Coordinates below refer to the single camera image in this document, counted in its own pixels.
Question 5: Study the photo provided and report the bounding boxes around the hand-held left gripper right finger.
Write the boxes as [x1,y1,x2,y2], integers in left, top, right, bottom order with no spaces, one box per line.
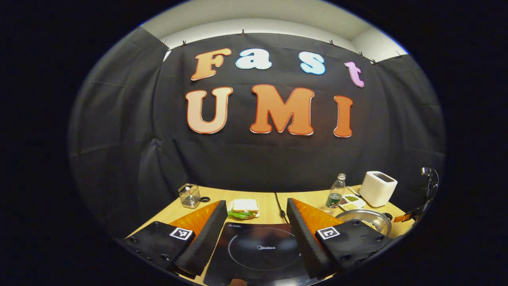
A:
[287,198,393,280]

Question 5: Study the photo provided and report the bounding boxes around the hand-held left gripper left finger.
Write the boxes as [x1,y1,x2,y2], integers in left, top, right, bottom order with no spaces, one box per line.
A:
[123,200,229,278]

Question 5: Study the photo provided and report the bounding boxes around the steel pot with black handle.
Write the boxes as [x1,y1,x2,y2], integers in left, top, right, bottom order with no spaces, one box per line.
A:
[335,209,393,237]

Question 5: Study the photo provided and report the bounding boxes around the black induction cooktop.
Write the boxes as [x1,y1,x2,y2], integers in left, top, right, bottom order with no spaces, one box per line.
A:
[203,222,318,286]

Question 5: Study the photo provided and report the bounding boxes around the white toaster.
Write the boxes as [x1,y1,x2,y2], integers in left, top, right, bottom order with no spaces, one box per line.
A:
[359,171,398,208]

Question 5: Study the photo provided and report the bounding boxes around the small glass cup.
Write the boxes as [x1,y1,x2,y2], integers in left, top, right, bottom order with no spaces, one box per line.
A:
[178,184,201,209]

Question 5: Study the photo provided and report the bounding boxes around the clear plastic water bottle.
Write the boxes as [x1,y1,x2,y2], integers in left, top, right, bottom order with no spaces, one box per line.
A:
[325,173,346,215]

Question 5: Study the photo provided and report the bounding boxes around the sandwich on white plate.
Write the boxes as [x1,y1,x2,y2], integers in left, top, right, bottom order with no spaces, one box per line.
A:
[227,199,260,220]

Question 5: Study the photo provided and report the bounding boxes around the white divided bean tray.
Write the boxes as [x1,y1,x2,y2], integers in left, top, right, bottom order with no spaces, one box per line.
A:
[339,194,367,212]

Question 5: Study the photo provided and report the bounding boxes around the black backdrop cloth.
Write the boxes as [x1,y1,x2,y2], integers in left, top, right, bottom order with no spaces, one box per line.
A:
[67,27,447,239]

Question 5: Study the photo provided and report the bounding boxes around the black power cable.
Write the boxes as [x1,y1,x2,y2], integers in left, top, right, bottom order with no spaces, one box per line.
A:
[275,192,287,223]

